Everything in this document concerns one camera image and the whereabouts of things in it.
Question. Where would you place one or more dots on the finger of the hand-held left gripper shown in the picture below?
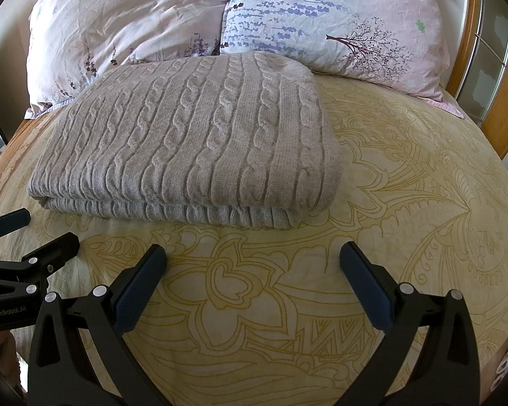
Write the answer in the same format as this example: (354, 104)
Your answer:
(12, 222)
(51, 256)

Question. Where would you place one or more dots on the yellow patterned bedsheet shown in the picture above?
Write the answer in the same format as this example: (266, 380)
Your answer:
(279, 296)

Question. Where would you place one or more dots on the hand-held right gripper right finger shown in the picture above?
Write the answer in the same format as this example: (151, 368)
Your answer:
(367, 289)

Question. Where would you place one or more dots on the tree print pillow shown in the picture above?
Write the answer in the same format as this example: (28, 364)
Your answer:
(321, 17)

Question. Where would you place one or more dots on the pink floral pillow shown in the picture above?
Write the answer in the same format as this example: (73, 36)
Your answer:
(122, 21)

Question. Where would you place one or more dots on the person's left forearm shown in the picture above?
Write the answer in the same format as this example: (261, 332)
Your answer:
(2, 353)

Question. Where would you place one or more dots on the wooden headboard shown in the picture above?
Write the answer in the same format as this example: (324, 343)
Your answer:
(465, 50)

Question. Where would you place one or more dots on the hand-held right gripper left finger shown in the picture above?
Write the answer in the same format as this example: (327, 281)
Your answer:
(139, 292)

